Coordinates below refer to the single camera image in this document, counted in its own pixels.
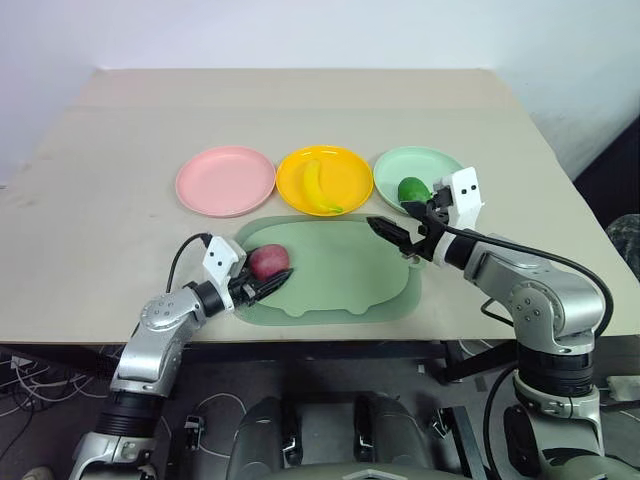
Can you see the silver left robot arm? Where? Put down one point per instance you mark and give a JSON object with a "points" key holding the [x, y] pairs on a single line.
{"points": [[150, 345]]}

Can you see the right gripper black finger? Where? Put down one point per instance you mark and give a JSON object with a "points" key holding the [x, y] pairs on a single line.
{"points": [[390, 230], [417, 207]]}

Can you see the light green round plate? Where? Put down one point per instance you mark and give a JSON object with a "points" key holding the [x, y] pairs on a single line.
{"points": [[410, 162]]}

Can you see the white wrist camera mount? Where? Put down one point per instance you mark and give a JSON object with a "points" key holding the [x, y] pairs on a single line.
{"points": [[220, 255], [467, 192]]}

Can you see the dark mottled round object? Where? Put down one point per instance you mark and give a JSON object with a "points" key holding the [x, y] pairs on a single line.
{"points": [[625, 245]]}

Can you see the dark grey rounded shape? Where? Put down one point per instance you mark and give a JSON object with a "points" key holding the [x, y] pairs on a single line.
{"points": [[390, 430], [265, 435]]}

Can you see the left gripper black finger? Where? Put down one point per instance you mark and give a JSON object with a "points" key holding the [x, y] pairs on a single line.
{"points": [[274, 282]]}

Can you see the black metal table frame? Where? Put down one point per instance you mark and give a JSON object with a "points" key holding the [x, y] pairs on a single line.
{"points": [[300, 352]]}

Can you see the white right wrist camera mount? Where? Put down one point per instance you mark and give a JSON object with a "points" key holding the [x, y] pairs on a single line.
{"points": [[467, 192]]}

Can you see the green silicone mat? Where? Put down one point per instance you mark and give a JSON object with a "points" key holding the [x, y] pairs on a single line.
{"points": [[340, 270]]}

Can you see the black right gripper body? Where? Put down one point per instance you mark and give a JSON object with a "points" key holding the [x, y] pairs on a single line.
{"points": [[430, 235]]}

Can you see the yellow banana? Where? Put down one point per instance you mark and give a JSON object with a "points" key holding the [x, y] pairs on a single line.
{"points": [[314, 185]]}

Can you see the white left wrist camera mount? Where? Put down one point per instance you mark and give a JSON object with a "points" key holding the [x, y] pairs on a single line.
{"points": [[220, 255]]}

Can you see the pink round plate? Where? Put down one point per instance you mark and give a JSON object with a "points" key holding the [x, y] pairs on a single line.
{"points": [[225, 182]]}

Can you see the yellow round plate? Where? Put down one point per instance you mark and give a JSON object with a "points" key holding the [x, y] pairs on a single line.
{"points": [[345, 175]]}

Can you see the red apple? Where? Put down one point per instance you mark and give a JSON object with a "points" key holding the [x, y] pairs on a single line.
{"points": [[269, 260]]}

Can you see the white box on floor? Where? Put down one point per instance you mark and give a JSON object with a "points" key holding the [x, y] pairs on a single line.
{"points": [[622, 389]]}

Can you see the green round fruit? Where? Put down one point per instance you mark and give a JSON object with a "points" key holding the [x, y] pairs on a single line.
{"points": [[412, 187]]}

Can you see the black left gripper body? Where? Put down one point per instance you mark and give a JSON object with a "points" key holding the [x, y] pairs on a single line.
{"points": [[245, 287]]}

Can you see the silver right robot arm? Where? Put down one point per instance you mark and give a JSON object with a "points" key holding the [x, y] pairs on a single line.
{"points": [[545, 310]]}

